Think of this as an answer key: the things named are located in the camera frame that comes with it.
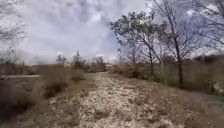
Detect pale gravel dirt path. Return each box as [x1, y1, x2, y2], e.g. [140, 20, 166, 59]
[13, 70, 224, 128]

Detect dry brown scrub strip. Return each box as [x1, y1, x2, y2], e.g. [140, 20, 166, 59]
[109, 59, 224, 98]
[0, 63, 88, 122]

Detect group of sparse trees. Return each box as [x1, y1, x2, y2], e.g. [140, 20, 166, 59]
[109, 0, 224, 90]

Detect bare tree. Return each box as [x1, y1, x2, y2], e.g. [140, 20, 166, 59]
[0, 0, 28, 68]

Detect distant green bushes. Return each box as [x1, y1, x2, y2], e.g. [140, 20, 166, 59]
[54, 49, 108, 73]

